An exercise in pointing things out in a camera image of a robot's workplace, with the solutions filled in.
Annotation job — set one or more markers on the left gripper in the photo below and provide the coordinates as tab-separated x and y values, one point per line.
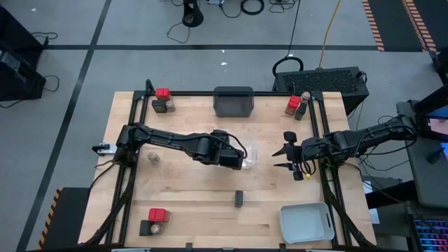
231	159

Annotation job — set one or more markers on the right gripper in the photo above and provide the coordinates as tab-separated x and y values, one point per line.
299	154

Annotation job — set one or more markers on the dark green spice tin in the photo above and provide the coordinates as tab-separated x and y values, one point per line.
159	106
301	111
143	227
238	198

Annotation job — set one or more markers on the red-capped spice jar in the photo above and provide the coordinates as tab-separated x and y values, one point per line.
157	214
294	101
162	93

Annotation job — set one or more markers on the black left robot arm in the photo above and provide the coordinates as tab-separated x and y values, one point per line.
168	138

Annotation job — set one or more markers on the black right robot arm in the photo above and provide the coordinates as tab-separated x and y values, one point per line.
364	138

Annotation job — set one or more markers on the clear plastic bin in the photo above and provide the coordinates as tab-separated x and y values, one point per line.
252	155

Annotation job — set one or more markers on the dark grey plastic bin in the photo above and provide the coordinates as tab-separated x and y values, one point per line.
233	105

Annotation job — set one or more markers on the white plastic bin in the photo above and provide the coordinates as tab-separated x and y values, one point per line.
304	224

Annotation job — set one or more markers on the black computer tower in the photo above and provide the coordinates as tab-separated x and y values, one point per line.
322	82

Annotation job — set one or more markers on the silver table clamp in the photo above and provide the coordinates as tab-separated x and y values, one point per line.
106	149

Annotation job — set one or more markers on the grey desk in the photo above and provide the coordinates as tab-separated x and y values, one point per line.
423	182

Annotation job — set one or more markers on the small black desk device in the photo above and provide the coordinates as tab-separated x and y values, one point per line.
435	155

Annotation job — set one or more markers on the black computer monitor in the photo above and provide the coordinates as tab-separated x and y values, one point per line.
437	124

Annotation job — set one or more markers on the black hazard-striped floor mat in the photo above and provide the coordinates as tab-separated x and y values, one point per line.
70	217
395	24

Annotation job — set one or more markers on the backlit rainbow keyboard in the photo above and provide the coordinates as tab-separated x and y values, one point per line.
432	234

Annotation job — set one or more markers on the black equipment case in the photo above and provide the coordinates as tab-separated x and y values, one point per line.
14	28
21	84

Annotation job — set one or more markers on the black aluminium table frame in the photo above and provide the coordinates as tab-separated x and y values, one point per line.
196	93

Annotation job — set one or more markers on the black pedestal stand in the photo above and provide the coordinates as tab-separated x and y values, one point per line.
192	14

